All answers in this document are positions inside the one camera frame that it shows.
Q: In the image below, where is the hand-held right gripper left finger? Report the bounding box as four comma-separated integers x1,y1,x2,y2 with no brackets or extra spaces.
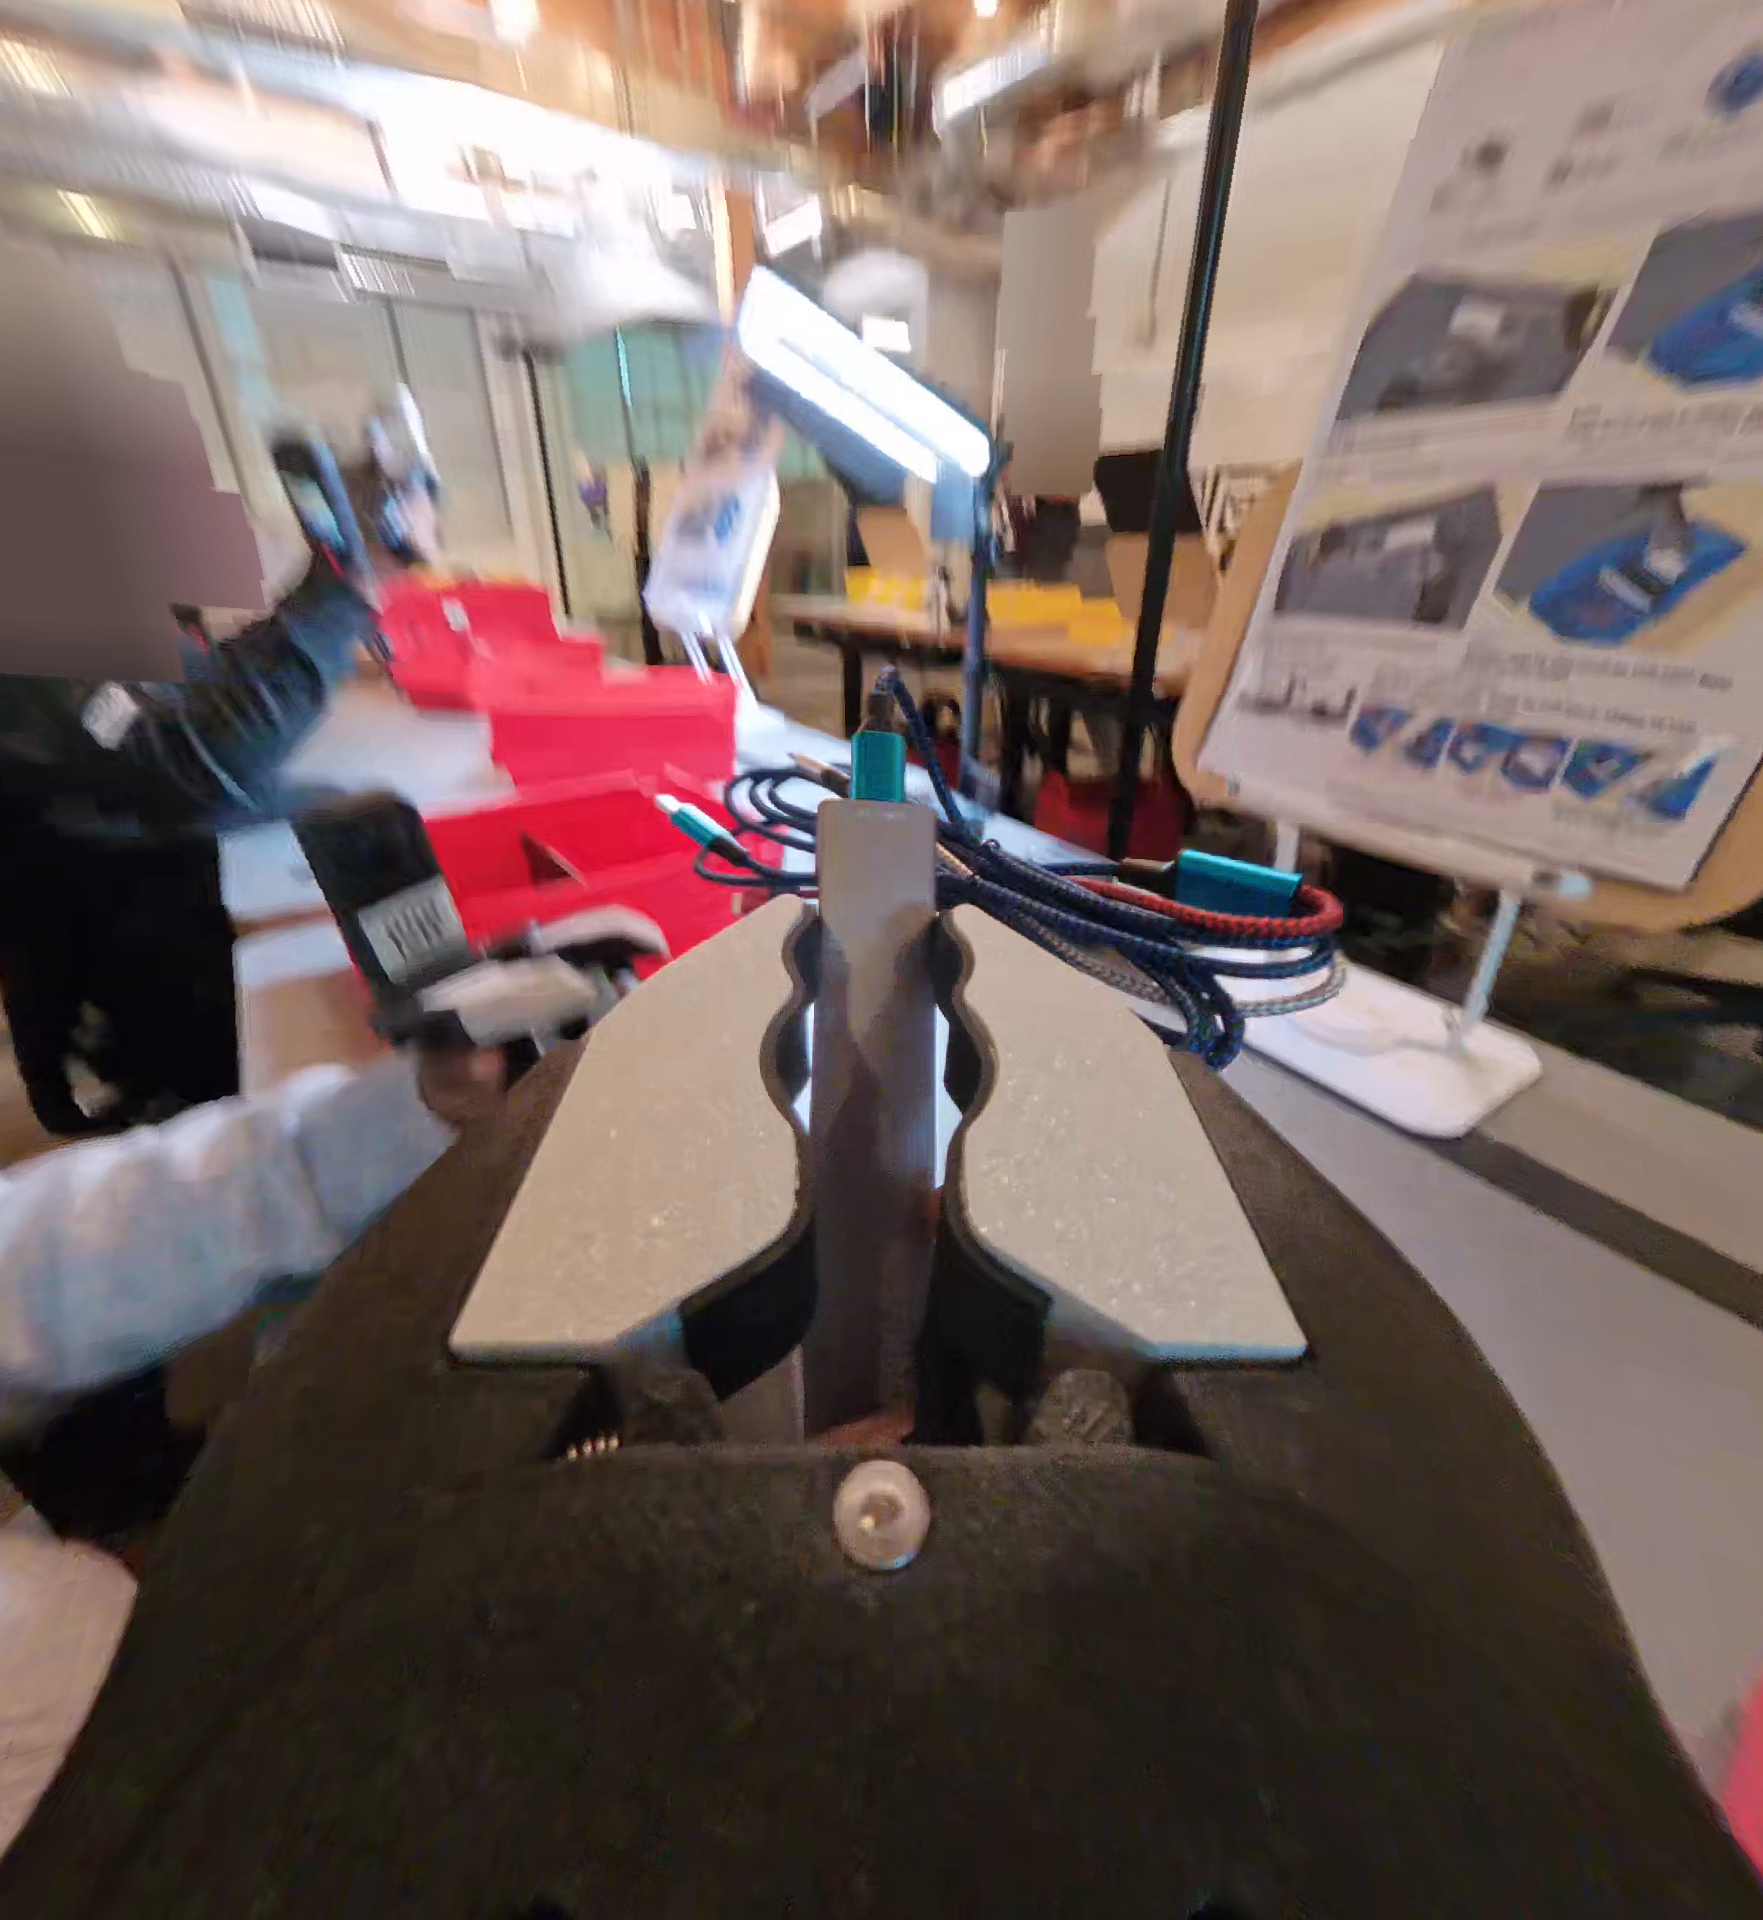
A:
445,894,823,1404

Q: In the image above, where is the wooden workbench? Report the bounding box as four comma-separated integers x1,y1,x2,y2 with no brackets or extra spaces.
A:
783,592,1197,709

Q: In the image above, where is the led light panel on stand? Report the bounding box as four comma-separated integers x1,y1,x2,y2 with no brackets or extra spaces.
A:
735,266,1005,804

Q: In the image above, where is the black stand pole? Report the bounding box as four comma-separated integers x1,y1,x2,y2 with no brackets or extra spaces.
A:
1109,0,1261,860

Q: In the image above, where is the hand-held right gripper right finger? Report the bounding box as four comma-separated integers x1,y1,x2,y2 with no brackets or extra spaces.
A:
935,904,1309,1413

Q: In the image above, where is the person's left hand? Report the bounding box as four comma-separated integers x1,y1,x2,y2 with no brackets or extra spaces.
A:
415,1042,523,1135

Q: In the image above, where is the person's left forearm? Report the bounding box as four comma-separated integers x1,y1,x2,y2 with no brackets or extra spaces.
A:
0,1057,455,1443

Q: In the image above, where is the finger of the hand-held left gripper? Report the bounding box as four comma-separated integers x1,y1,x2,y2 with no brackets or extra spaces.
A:
527,907,673,970
445,960,605,1048

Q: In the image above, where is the blue braided multi-plug cable bundle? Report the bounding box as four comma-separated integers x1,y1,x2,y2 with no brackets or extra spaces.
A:
653,666,1347,1074

